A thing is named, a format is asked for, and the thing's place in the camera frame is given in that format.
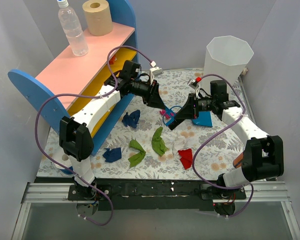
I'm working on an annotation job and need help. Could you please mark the blue hand brush black bristles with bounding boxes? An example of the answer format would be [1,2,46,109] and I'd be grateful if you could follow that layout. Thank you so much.
[162,105,184,131]

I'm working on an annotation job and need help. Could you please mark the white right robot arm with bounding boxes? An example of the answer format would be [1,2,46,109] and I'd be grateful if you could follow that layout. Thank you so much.
[168,79,284,199]

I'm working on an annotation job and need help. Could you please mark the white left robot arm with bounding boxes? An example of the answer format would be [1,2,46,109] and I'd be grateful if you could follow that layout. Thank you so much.
[53,60,166,200]

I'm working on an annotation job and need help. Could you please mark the pink paper scrap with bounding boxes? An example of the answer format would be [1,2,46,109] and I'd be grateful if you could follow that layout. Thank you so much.
[159,108,176,120]

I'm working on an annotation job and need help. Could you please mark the blue plastic dustpan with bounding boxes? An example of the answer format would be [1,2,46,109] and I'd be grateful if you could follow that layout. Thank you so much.
[192,111,213,127]

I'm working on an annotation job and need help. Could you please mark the red scrap on shelf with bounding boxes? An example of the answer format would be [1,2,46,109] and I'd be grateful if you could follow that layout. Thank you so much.
[109,55,117,65]

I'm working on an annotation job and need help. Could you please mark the dark blue paper scrap upper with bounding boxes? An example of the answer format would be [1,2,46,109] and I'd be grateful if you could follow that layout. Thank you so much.
[121,109,141,129]

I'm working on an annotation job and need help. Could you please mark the dark blue paper scrap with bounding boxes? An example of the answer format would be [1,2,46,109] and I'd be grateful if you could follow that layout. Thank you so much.
[102,147,122,163]
[121,109,141,129]

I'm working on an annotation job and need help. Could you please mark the white crumpled paper scrap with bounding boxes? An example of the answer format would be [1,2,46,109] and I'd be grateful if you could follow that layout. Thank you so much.
[172,135,189,156]

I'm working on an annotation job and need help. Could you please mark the green paper scrap right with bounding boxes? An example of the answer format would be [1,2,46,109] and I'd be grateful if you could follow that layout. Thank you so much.
[151,126,168,157]

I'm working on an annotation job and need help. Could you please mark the green paper scrap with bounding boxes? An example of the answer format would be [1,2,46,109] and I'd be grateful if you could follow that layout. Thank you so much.
[128,139,146,168]
[151,126,168,157]

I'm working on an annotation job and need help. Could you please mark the red paper scrap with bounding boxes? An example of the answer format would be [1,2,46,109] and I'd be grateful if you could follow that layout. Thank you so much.
[178,148,193,170]

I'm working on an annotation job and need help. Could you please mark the floral patterned table mat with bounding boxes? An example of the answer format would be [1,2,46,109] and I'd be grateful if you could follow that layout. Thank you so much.
[37,68,267,181]

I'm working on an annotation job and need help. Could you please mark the white octagonal waste bin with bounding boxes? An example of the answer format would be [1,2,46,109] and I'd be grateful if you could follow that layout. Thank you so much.
[203,35,254,84]

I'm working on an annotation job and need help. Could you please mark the green paper scrap left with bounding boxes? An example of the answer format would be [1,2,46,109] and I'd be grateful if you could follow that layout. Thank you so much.
[128,139,146,168]

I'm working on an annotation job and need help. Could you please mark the orange battery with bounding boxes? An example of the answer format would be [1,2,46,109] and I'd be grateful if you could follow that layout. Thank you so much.
[232,152,244,169]

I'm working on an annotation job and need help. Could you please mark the dark blue paper scrap lower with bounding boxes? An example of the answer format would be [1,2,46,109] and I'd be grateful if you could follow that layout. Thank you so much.
[102,147,122,163]

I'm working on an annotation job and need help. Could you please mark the blue wooden shelf unit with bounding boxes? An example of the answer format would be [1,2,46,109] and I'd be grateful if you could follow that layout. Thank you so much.
[7,0,138,156]

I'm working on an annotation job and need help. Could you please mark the brown paper roll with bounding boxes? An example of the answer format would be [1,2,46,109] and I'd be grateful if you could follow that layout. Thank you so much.
[82,0,113,37]

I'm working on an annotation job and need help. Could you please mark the clear plastic water bottle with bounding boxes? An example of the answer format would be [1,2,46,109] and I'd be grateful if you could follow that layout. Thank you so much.
[57,0,89,57]

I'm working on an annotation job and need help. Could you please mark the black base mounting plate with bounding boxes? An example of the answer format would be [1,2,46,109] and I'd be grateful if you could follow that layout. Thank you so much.
[67,178,247,212]

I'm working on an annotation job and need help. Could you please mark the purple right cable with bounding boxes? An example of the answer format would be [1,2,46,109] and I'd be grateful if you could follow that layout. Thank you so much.
[191,73,254,218]

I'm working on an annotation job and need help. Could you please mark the purple cable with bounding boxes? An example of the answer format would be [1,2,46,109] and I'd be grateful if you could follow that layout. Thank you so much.
[191,73,254,218]
[34,45,156,227]

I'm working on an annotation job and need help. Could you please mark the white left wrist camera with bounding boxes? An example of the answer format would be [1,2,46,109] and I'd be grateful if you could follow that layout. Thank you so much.
[149,66,164,81]

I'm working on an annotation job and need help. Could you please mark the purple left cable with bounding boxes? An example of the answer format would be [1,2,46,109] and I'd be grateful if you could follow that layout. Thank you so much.
[34,45,156,227]

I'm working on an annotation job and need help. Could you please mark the aluminium rail frame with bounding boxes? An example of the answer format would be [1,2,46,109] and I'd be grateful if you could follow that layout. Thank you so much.
[12,179,300,240]

